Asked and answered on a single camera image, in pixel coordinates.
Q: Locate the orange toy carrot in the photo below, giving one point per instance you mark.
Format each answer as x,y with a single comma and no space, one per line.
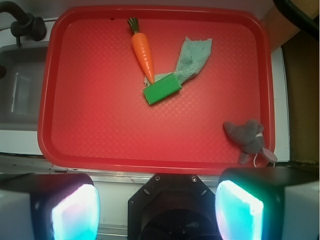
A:
141,48

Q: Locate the red plastic tray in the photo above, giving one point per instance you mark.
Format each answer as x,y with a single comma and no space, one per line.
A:
93,113

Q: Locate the grey plush mouse toy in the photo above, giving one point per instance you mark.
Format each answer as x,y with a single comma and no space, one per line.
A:
249,137

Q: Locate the teal knitted cloth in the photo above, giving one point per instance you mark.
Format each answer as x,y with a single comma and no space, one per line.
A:
191,60

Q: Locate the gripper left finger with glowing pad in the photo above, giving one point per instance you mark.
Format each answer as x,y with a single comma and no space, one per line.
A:
62,206

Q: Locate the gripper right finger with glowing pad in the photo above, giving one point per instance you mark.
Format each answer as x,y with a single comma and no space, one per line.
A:
269,203

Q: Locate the grey toy sink basin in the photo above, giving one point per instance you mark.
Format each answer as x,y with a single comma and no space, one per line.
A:
21,87

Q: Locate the green rectangular block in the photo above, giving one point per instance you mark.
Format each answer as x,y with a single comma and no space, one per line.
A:
161,89

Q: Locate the black toy faucet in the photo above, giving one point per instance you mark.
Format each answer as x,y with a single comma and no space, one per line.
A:
25,24

